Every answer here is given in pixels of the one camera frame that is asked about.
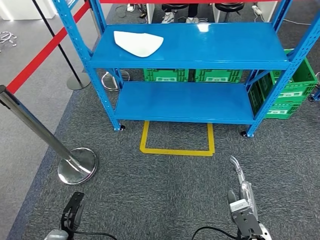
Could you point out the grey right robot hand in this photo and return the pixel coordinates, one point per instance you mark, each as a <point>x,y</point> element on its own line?
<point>246,193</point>

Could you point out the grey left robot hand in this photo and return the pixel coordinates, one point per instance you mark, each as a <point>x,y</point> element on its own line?
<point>79,215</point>

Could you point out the white plastic cover part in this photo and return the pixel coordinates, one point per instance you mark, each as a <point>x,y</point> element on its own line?
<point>137,43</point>

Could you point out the green plastic crate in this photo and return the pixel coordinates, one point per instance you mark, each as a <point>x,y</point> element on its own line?
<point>295,89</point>
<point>282,111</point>
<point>225,75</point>
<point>155,74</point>

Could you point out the short red barrier belt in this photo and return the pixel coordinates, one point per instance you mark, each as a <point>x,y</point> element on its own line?
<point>32,63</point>

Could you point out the white power strip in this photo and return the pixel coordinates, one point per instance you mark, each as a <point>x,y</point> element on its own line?
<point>130,7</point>
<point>256,10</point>

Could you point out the black round stool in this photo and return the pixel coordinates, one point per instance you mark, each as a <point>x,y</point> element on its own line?
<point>229,6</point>
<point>175,6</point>

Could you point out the person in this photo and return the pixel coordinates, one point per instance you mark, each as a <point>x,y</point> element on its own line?
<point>167,17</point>

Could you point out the chrome chair star base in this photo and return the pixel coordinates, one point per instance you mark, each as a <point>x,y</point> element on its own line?
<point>4,36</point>

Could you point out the white platform block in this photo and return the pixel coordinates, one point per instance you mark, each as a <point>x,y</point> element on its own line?
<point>25,8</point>

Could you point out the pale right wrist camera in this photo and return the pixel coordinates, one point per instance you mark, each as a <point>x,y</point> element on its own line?
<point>239,207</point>

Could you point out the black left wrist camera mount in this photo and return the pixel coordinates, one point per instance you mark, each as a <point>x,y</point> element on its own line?
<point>69,205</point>

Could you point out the chrome stanchion post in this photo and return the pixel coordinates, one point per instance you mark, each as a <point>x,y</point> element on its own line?
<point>106,82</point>
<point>77,167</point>

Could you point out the black stanchion post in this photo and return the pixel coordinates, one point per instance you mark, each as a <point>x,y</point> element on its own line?
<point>78,81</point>

